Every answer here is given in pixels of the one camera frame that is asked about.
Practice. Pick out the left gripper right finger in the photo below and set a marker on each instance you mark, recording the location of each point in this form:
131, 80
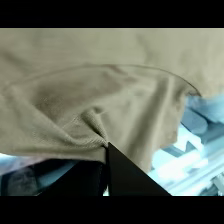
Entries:
130, 180

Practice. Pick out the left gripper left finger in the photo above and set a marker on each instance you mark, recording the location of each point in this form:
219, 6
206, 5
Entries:
80, 181

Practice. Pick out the beige shirt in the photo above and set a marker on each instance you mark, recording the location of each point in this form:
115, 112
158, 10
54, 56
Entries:
100, 93

